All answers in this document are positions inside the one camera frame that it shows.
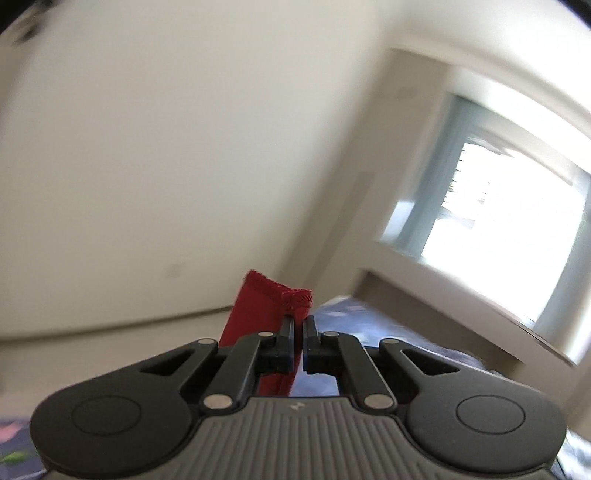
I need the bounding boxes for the blue-grey left curtain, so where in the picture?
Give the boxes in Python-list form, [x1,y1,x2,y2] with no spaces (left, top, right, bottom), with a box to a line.
[396,96,486,258]

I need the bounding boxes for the dark red garment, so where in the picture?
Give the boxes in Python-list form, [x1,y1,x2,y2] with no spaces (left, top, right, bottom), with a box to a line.
[207,270,314,405]

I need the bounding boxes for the blue plaid floral quilt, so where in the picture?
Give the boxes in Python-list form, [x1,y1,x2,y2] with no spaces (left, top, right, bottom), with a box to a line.
[1,297,590,479]

